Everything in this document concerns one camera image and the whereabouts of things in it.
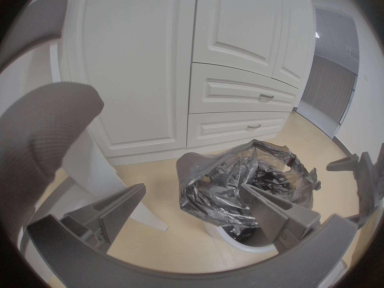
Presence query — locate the white chair with grey pads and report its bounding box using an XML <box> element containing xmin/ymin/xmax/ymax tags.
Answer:
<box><xmin>0</xmin><ymin>0</ymin><xmax>168</xmax><ymax>233</ymax></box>

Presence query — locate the white wardrobe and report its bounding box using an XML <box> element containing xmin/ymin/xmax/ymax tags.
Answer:
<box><xmin>57</xmin><ymin>0</ymin><xmax>317</xmax><ymax>166</ymax></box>

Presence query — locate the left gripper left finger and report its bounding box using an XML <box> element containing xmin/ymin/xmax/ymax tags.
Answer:
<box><xmin>61</xmin><ymin>183</ymin><xmax>146</xmax><ymax>254</ymax></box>

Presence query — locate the white trash bin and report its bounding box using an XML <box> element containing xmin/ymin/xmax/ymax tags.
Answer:
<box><xmin>202</xmin><ymin>218</ymin><xmax>281</xmax><ymax>253</ymax></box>

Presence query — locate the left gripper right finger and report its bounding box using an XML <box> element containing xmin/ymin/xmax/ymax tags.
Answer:
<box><xmin>240</xmin><ymin>184</ymin><xmax>321</xmax><ymax>252</ymax></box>

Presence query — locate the black plastic bag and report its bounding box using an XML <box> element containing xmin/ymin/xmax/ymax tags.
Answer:
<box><xmin>176</xmin><ymin>139</ymin><xmax>321</xmax><ymax>229</ymax></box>

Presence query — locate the grey curtain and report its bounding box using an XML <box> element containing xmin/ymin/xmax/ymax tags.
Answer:
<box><xmin>301</xmin><ymin>54</ymin><xmax>356</xmax><ymax>137</ymax></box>

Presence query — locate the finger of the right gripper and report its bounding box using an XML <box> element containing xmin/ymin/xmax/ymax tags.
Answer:
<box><xmin>326</xmin><ymin>154</ymin><xmax>360</xmax><ymax>172</ymax></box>

